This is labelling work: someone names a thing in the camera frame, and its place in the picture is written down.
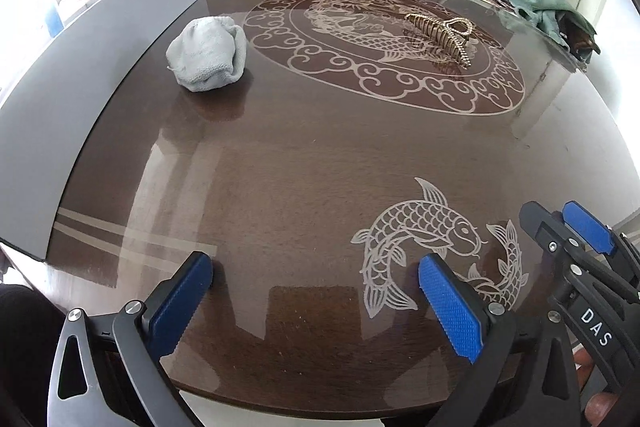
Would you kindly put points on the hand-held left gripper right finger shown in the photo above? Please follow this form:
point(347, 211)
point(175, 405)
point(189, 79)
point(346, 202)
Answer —
point(450, 302)

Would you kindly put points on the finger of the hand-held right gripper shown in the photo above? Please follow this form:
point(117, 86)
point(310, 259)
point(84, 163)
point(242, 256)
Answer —
point(547, 229)
point(590, 227)

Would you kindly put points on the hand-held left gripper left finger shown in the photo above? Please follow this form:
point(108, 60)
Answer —
point(177, 302)

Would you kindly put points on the gold hair claw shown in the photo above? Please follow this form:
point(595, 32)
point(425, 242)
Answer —
point(440, 34)

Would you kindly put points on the white container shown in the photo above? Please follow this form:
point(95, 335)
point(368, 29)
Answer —
point(75, 97)

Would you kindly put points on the light grey sock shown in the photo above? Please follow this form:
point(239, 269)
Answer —
point(205, 54)

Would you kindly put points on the dark brown bag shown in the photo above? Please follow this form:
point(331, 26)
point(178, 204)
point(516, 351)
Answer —
point(582, 37)

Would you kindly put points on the green cloth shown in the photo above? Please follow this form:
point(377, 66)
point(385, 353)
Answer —
point(532, 2)

